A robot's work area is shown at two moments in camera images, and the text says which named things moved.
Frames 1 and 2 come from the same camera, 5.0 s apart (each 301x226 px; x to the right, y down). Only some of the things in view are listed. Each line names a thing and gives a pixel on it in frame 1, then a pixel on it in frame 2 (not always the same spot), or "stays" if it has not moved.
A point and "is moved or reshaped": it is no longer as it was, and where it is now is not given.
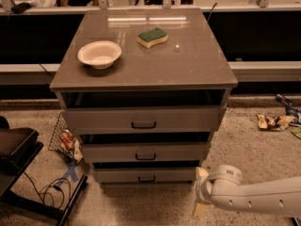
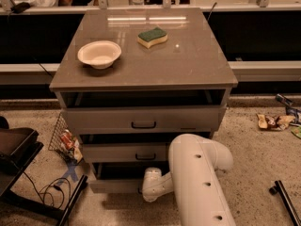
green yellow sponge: x=152 y=37 stays
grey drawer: x=145 y=153 stays
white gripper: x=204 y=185 → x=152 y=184
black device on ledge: x=20 y=8 stays
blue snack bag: x=288 y=104 stays
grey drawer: x=144 y=174 is moved or reshaped
